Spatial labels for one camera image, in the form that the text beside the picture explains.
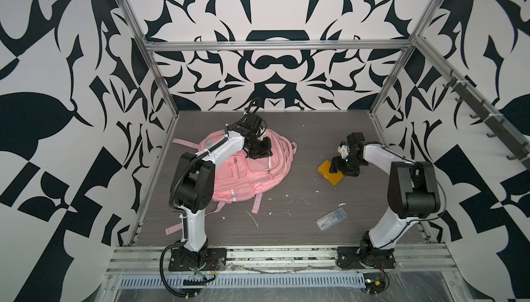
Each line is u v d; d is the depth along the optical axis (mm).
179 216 535
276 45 937
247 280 649
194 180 510
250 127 742
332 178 928
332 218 830
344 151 906
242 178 855
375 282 711
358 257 741
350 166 813
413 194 490
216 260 735
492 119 585
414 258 761
